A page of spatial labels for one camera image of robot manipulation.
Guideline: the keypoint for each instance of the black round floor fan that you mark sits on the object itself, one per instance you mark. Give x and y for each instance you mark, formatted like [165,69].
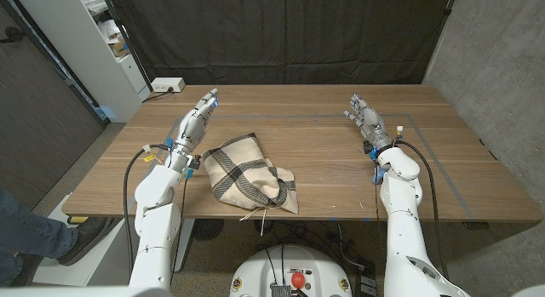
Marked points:
[207,229]

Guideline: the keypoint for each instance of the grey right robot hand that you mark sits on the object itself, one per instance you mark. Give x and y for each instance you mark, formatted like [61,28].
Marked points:
[371,124]

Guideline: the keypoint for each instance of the red emergency stop button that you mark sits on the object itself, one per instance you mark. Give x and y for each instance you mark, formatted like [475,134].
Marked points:
[298,280]

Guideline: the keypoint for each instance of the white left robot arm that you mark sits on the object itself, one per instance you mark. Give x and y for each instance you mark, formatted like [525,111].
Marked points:
[155,229]

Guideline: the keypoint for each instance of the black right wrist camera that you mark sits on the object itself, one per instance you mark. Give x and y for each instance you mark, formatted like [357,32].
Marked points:
[368,147]

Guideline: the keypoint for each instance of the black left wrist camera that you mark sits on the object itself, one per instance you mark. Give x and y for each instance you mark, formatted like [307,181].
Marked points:
[195,162]

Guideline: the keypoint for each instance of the black shoe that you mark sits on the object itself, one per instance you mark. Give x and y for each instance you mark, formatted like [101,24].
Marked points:
[85,239]

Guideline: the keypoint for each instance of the white shelf cabinet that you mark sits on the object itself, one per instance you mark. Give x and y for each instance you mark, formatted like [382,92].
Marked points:
[81,50]

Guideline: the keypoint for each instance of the white floor panel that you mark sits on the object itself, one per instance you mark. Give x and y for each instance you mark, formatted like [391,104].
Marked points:
[106,263]

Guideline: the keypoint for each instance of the cardboard box on shelf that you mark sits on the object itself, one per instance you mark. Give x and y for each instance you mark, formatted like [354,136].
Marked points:
[119,47]

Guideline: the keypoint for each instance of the black backdrop stand pole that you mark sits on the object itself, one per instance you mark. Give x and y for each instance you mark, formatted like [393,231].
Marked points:
[127,41]

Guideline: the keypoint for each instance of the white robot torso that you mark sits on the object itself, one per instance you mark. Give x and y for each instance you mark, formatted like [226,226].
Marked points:
[291,267]

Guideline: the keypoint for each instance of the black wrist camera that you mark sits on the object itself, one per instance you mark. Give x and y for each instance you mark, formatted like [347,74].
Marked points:
[368,147]
[195,162]

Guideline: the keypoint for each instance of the white power strip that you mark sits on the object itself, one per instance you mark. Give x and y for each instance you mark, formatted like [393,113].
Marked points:
[167,84]

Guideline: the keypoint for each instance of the person leg in blue jeans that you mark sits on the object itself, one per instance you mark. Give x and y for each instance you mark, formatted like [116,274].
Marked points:
[30,233]

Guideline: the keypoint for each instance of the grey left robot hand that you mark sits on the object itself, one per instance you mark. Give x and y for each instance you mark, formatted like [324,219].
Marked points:
[193,124]

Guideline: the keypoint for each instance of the cream plaid scarf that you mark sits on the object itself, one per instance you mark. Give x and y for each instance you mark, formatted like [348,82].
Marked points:
[244,173]

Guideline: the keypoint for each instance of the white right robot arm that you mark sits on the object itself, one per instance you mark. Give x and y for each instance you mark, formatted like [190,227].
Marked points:
[402,229]

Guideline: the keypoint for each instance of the white table leg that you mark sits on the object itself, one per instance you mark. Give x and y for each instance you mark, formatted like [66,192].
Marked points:
[185,241]

